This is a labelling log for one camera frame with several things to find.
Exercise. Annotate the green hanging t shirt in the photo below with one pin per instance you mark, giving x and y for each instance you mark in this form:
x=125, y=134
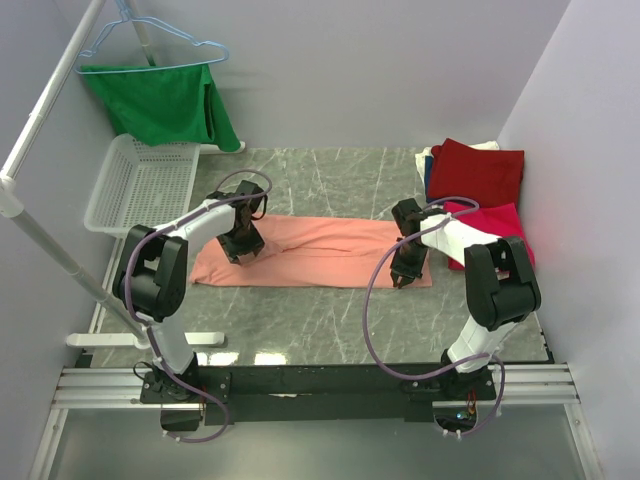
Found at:
x=161, y=106

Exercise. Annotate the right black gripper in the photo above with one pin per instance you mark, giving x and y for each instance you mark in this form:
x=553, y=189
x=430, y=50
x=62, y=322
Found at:
x=407, y=272

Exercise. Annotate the white plastic laundry basket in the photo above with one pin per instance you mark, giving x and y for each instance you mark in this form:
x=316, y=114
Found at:
x=140, y=184

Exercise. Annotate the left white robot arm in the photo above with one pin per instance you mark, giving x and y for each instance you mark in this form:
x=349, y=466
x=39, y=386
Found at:
x=152, y=272

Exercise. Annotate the dark red folded shirt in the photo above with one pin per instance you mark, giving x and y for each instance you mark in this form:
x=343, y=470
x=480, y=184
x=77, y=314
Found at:
x=490, y=177

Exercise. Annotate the blue folded shirt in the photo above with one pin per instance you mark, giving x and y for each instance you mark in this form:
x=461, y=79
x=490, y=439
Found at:
x=432, y=179

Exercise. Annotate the light blue wire hanger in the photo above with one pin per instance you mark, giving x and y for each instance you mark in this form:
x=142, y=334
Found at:
x=128, y=14

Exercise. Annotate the salmon pink t shirt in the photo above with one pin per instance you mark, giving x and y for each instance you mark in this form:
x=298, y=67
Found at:
x=302, y=252

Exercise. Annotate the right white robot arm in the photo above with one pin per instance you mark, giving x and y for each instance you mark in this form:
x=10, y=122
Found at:
x=501, y=289

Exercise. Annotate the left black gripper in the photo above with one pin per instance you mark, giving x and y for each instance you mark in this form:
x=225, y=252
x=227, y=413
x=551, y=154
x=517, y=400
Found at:
x=255, y=244

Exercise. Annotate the aluminium rail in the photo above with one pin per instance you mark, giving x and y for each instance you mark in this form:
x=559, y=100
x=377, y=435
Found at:
x=516, y=384

